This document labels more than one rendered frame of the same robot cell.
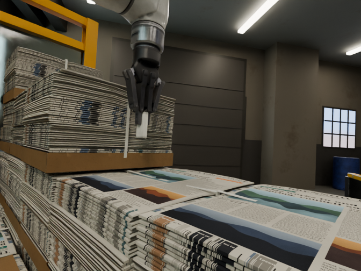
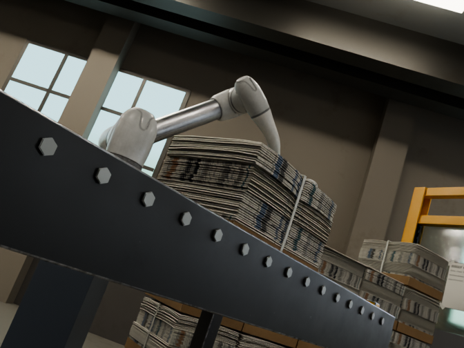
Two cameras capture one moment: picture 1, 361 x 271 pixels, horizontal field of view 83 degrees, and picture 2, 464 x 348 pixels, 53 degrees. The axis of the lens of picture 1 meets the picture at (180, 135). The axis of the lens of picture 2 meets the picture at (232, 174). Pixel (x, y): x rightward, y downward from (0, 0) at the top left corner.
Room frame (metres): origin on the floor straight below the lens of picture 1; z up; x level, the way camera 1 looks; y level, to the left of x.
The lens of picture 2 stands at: (0.94, -2.08, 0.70)
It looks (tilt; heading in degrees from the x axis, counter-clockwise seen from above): 14 degrees up; 110
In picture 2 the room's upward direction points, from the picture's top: 20 degrees clockwise
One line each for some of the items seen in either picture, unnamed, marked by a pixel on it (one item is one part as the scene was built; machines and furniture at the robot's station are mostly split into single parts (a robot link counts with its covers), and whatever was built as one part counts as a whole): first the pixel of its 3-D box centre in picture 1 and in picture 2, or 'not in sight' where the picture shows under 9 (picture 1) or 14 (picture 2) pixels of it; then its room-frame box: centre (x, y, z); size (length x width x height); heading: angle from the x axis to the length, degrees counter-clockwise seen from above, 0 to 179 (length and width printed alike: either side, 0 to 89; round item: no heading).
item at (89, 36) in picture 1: (82, 136); not in sight; (1.61, 0.77, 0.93); 0.09 x 0.09 x 1.85; 47
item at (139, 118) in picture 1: (136, 114); not in sight; (0.53, 0.12, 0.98); 0.03 x 0.01 x 0.05; 137
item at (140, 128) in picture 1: (141, 125); not in sight; (0.55, 0.11, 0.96); 0.03 x 0.01 x 0.07; 47
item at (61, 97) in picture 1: (102, 129); (311, 275); (0.67, 0.26, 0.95); 0.38 x 0.29 x 0.23; 136
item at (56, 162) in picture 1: (101, 156); not in sight; (0.67, 0.25, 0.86); 0.38 x 0.29 x 0.04; 136
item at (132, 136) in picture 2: not in sight; (133, 135); (-0.05, -0.57, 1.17); 0.18 x 0.16 x 0.22; 137
